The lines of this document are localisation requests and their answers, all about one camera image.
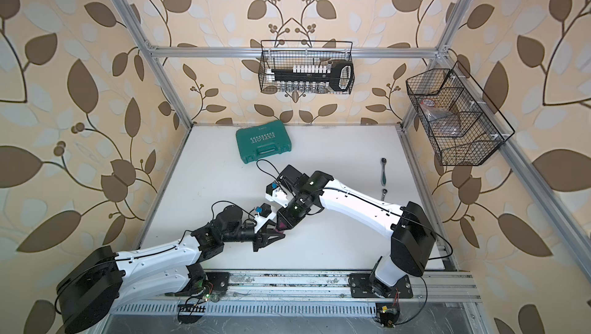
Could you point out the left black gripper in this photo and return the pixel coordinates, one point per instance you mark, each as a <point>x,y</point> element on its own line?
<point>262,239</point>

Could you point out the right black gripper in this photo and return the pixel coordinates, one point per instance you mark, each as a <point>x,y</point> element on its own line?
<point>284,217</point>

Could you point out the magenta paint jar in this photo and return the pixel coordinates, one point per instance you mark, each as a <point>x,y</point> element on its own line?
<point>280,227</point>

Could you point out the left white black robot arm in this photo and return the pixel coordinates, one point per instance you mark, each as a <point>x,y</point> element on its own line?
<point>107,280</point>

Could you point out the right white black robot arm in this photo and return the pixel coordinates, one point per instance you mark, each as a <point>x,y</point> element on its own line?
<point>407,228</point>

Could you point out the green plastic tool case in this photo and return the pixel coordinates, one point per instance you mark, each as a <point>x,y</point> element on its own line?
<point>258,142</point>

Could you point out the black socket holder set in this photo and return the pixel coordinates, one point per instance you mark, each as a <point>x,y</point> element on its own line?
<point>335,76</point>

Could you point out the plastic bag in basket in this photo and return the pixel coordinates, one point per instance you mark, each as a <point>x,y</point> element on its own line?
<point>442,122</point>

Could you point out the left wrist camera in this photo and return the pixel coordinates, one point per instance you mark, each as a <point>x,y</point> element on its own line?
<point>265,210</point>

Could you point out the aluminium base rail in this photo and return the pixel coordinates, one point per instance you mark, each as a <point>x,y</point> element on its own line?
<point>309,293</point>

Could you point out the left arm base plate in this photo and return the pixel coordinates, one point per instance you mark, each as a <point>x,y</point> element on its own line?
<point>216,283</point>

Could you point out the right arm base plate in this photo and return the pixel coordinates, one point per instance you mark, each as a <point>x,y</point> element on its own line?
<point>367,286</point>

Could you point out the back black wire basket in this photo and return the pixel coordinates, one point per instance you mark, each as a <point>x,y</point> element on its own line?
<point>283,53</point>

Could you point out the black wire basket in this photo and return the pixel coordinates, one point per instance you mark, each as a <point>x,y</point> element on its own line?
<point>283,53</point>
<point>484,128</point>

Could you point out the right black wire basket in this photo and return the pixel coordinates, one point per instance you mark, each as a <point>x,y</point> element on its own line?
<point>484,128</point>

